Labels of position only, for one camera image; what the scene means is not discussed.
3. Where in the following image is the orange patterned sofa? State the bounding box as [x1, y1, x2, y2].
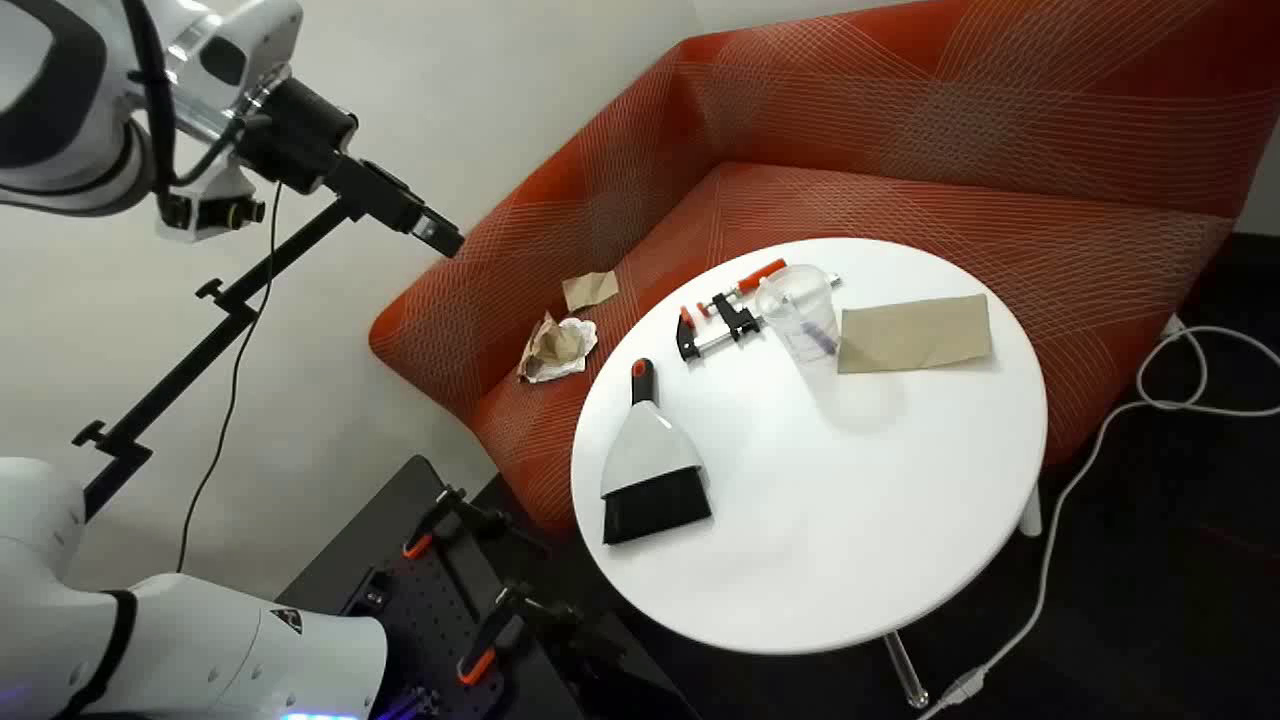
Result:
[362, 0, 1280, 536]

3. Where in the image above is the orange-handled bench clamp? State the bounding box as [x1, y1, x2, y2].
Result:
[397, 484, 513, 570]
[452, 583, 592, 693]

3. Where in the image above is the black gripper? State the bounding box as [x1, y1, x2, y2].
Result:
[235, 78, 467, 260]

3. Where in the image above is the crumpled white paper wrapper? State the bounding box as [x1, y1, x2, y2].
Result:
[516, 310, 602, 394]

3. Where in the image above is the clear plastic cup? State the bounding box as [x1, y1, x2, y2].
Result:
[755, 260, 846, 367]

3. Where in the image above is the white round table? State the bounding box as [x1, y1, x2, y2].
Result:
[569, 235, 1053, 711]

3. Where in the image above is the orange and black bar clamp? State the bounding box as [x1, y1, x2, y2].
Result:
[670, 257, 790, 367]

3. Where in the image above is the tan cardboard box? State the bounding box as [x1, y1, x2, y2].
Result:
[831, 294, 999, 376]

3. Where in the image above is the white scraper orange-black handle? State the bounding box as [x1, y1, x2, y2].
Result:
[594, 357, 716, 550]

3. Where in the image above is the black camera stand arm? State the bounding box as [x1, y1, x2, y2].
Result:
[72, 195, 353, 524]

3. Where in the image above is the tan paper scrap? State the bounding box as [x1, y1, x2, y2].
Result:
[557, 270, 624, 316]

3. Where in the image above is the black robot mounting bench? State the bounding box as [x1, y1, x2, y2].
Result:
[270, 454, 694, 720]

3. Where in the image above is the white floor cable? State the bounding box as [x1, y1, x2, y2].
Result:
[914, 316, 1280, 720]

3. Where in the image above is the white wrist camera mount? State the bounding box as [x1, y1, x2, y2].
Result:
[163, 0, 308, 146]

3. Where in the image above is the thin black cable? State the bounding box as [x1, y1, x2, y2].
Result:
[170, 182, 286, 578]

